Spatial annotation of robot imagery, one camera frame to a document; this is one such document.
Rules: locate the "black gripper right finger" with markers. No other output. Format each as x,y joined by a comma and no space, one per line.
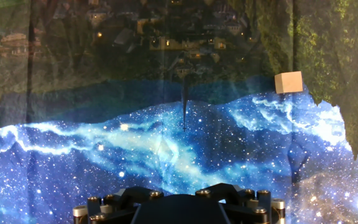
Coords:
228,191

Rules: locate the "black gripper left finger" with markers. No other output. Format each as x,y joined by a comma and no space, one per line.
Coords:
126,196

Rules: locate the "galaxy and landscape printed cloth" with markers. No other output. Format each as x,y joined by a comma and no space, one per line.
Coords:
179,140

